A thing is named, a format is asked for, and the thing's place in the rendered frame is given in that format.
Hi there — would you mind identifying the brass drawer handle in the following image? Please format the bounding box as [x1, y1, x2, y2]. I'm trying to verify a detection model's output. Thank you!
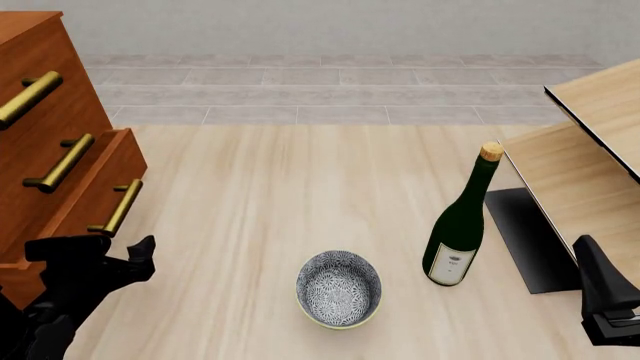
[86, 178, 145, 239]
[22, 132, 97, 195]
[0, 70, 65, 132]

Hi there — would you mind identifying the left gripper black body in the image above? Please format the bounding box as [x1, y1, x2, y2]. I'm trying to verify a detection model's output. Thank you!
[27, 258, 129, 326]

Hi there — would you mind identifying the wooden cabinet drawer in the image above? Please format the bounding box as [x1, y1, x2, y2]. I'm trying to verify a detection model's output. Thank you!
[0, 21, 114, 177]
[0, 126, 150, 311]
[0, 129, 121, 249]

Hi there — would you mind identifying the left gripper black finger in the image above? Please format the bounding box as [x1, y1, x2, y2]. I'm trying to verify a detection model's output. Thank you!
[102, 234, 157, 285]

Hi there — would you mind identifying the wooden cabinet with drawers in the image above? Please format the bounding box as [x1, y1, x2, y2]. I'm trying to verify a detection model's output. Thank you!
[0, 10, 150, 311]

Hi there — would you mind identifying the pale wooden shelf unit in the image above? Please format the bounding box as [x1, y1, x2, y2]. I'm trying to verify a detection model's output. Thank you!
[483, 57, 640, 296]

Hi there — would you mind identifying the green wine bottle with cork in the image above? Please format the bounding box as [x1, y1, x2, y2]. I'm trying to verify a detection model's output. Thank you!
[421, 140, 504, 288]

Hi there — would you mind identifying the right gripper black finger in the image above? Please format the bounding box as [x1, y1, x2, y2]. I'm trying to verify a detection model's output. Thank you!
[571, 234, 640, 321]

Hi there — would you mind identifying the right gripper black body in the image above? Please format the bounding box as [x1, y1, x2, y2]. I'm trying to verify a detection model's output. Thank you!
[581, 305, 640, 348]

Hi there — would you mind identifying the patterned blue white bowl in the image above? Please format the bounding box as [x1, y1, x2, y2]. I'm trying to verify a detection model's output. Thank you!
[294, 249, 384, 332]

